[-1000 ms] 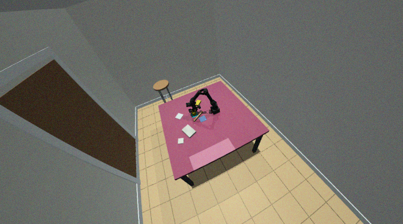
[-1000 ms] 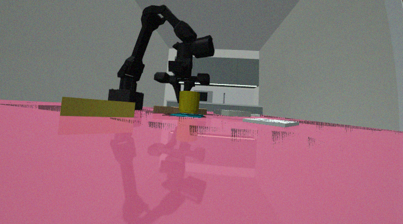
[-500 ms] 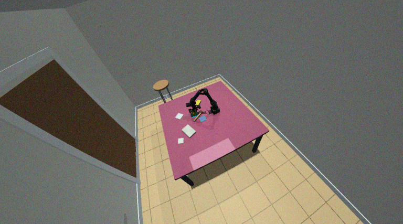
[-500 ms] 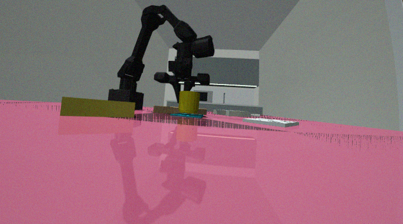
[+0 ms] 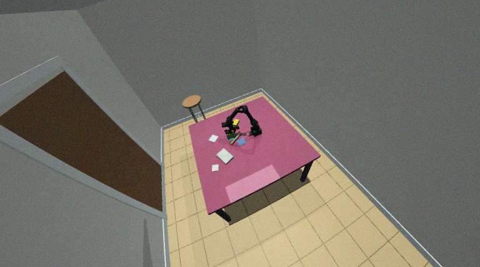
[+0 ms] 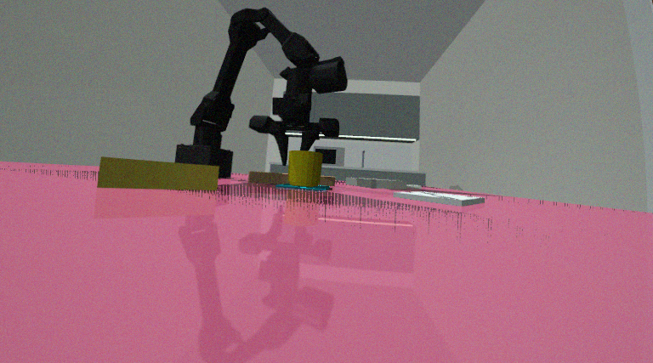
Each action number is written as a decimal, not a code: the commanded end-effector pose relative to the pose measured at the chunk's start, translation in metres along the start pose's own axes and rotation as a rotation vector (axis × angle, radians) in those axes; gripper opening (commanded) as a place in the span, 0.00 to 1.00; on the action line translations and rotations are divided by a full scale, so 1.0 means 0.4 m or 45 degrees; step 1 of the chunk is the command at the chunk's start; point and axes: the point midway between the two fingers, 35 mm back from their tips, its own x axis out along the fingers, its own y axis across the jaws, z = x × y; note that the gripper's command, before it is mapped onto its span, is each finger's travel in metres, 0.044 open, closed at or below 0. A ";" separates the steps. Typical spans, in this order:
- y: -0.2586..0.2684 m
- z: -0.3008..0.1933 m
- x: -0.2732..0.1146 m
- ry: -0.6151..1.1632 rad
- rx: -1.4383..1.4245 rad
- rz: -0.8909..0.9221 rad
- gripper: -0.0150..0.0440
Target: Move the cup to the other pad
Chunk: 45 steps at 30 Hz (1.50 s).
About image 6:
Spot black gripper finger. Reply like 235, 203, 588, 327
300, 131, 320, 151
268, 129, 288, 166

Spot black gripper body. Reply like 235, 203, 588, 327
249, 90, 339, 137

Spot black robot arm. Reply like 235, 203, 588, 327
190, 8, 348, 148

